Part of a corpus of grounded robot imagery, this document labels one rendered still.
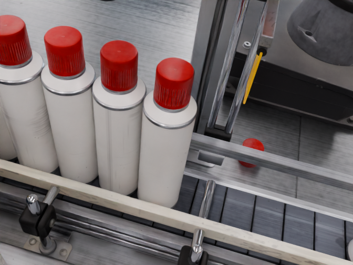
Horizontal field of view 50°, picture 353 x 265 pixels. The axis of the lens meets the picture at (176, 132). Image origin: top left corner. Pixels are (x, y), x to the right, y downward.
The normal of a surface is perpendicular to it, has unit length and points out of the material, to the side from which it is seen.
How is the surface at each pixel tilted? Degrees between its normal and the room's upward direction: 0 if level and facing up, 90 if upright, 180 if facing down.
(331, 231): 0
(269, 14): 0
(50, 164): 90
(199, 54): 90
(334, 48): 73
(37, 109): 90
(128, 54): 2
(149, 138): 90
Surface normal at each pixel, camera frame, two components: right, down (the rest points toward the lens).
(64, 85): 0.13, 0.02
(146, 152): -0.74, 0.45
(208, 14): -0.25, 0.71
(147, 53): 0.11, -0.65
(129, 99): 0.45, -0.04
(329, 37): -0.40, 0.41
